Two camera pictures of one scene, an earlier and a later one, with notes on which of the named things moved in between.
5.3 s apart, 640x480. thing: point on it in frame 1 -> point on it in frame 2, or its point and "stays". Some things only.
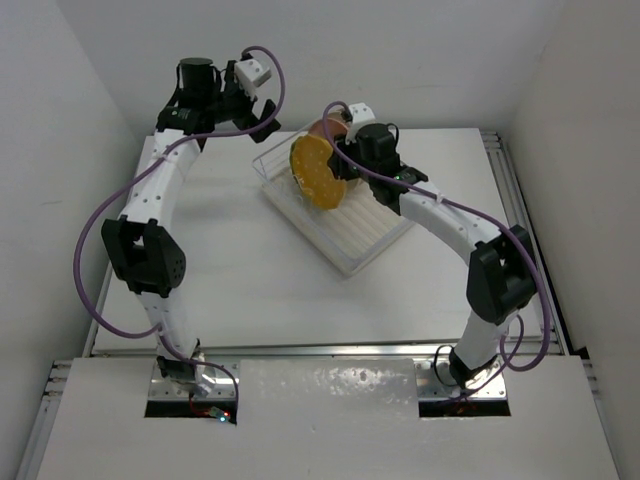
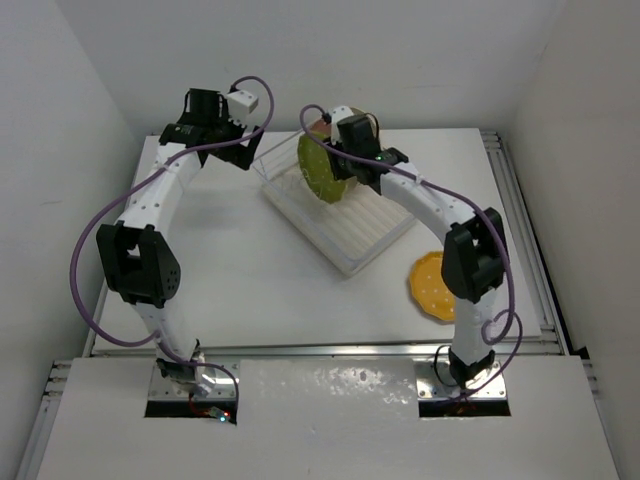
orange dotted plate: [309, 160] -> [429, 287]
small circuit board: [222, 416] stays
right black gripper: [338, 158] stays
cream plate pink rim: [336, 126] stays
